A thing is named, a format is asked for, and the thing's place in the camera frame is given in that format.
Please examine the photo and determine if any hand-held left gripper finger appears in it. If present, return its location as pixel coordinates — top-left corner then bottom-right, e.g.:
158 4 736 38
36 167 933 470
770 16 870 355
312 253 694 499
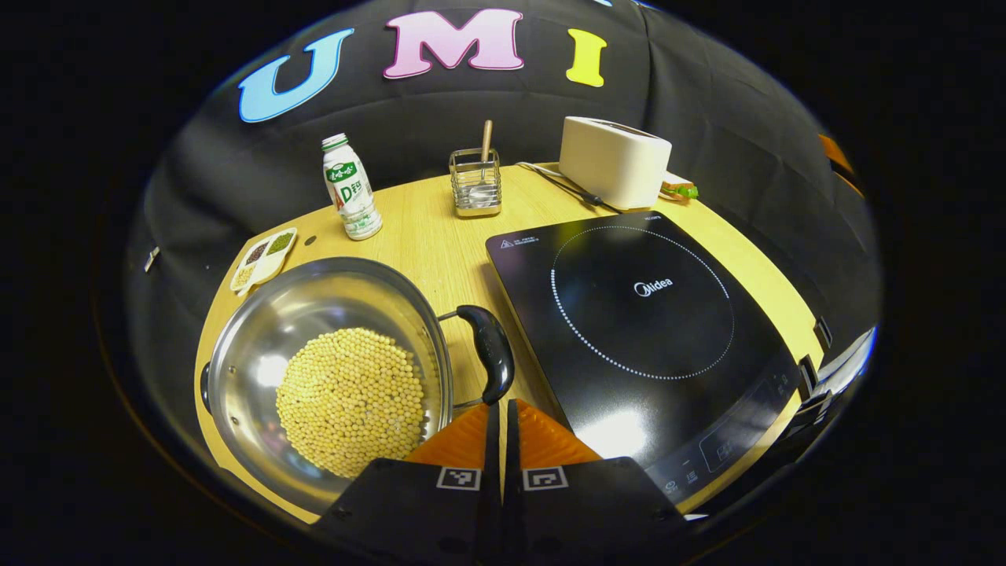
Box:
505 399 692 566
310 402 502 566

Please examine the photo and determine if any black induction cooktop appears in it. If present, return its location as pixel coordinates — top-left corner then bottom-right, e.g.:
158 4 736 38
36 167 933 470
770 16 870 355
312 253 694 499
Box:
485 211 802 504

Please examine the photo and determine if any steel pot with soybeans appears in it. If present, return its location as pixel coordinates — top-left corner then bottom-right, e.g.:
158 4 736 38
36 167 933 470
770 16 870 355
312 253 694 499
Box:
199 256 516 516

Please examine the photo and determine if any orange strip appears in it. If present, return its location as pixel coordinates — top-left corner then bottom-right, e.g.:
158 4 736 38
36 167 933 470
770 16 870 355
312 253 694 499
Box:
817 134 865 199

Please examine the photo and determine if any sandwich with lettuce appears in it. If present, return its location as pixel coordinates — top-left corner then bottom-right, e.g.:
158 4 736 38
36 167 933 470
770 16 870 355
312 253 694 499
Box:
660 171 699 201

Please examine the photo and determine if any black backdrop cloth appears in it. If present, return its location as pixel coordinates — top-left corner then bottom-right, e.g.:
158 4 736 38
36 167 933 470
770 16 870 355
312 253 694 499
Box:
126 0 885 441

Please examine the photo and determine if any white toaster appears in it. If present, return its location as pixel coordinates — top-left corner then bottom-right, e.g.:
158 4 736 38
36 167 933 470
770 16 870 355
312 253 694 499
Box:
558 116 674 211

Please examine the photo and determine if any white drink bottle green label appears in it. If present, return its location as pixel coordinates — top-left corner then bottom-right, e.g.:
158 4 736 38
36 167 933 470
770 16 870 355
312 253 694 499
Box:
321 133 384 241

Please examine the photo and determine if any white divided bean dish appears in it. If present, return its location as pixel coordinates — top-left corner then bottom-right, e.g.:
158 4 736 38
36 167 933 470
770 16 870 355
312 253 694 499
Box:
229 227 299 297

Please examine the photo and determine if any metal wire utensil holder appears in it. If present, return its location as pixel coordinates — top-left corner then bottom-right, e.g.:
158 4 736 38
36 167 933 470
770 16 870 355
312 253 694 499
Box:
449 148 503 219

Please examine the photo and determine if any black toaster power cable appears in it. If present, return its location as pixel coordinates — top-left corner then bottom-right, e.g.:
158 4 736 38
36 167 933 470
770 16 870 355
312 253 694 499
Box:
515 161 622 215

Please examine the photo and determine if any wooden handled metal spoon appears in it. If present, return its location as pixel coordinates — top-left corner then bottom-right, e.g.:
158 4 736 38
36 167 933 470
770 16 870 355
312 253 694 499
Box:
464 119 495 209

